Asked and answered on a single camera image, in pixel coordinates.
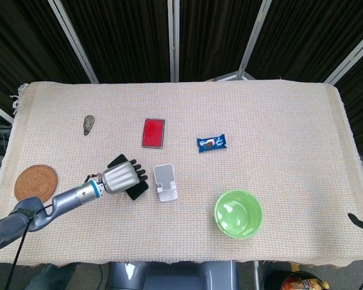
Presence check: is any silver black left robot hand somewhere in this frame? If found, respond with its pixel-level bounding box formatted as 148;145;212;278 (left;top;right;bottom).
97;159;149;195

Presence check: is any black smartphone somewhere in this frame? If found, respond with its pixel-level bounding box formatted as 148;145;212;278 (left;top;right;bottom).
107;153;150;201

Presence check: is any white phone stand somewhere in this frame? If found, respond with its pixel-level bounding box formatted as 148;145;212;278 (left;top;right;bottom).
153;163;179;203

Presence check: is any red flat box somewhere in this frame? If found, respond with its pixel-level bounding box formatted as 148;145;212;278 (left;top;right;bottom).
141;118;166;149

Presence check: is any orange snack bag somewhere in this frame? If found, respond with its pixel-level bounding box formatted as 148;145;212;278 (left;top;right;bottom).
281;270;330;290

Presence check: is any round woven coaster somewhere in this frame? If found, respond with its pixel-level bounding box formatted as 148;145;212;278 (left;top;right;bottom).
14;164;59;202

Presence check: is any blue cookie packet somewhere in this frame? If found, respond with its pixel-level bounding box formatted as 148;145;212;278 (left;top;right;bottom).
196;135;228;153

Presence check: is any grey robot torso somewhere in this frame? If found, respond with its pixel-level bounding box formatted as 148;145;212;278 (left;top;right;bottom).
108;261;240;290

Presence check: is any blue jeans leg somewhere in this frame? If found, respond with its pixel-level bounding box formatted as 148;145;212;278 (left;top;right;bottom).
25;263;78;290

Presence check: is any green bowl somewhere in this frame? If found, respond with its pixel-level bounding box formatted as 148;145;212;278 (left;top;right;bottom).
214;189;264;240

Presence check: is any beige woven tablecloth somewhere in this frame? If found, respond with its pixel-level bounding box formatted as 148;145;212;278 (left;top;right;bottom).
0;80;363;268

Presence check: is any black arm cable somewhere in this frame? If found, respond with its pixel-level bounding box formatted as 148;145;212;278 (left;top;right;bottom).
4;204;54;290

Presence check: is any black folding screen grey frame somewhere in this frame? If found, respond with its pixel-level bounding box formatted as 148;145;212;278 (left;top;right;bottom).
0;0;363;161

